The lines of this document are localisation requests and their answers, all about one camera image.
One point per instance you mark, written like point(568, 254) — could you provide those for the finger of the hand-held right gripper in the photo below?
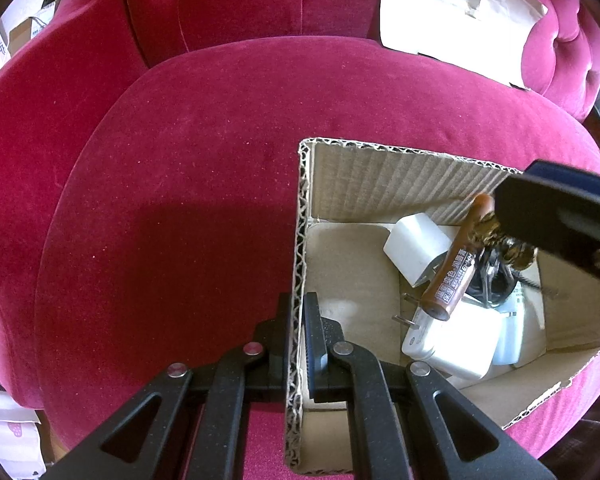
point(545, 220)
point(575, 177)

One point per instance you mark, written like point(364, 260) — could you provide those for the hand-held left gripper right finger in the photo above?
point(314, 335)

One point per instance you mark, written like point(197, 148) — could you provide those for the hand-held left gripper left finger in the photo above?
point(272, 347)

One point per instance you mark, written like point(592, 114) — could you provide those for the cardboard box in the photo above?
point(350, 260)

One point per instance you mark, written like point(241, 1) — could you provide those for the brown labelled tube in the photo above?
point(455, 270)

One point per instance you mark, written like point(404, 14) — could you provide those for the white power adapter with prongs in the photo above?
point(460, 345)

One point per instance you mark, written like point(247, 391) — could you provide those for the dark gold patterned trinket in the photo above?
point(510, 247)

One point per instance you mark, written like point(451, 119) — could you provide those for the black round clip object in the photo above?
point(487, 280)

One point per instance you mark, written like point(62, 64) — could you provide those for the small white box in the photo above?
point(532, 330)

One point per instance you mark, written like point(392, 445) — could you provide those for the light blue small bottle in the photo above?
point(509, 330)

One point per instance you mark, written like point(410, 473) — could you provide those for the white cube charger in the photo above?
point(417, 247)

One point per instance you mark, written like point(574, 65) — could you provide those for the pink velvet armchair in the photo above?
point(190, 170)

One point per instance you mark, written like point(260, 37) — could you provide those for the white cardboard sheet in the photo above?
point(445, 5)

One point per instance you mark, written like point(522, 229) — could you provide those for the white bag with pink print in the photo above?
point(10, 435)

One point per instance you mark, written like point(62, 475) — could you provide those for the stacked boxes in background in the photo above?
point(15, 35)

